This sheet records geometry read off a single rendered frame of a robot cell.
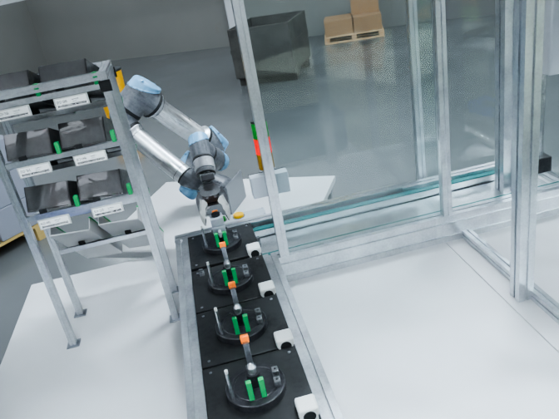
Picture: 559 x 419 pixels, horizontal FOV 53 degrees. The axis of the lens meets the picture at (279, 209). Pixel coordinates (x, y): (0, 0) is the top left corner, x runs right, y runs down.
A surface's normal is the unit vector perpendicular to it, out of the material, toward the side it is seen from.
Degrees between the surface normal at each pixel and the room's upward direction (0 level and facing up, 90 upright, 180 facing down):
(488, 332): 0
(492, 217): 90
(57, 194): 65
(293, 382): 0
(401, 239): 90
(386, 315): 0
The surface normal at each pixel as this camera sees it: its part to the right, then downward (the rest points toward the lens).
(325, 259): 0.20, 0.40
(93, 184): -0.04, 0.01
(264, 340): -0.16, -0.89
